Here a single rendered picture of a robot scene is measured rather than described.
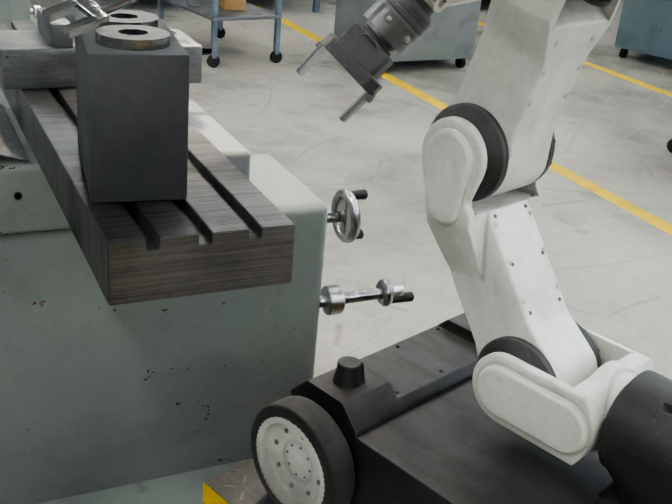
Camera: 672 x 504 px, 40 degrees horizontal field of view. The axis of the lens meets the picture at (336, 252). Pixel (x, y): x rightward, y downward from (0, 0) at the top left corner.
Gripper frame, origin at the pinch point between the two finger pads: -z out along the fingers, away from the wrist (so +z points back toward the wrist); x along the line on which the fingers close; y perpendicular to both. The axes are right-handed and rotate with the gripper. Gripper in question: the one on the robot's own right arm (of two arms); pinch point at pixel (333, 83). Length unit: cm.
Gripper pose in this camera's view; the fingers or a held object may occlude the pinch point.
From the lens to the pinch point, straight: 154.0
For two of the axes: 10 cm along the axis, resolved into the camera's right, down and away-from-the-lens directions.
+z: 7.2, -6.7, -1.9
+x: -6.6, -7.4, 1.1
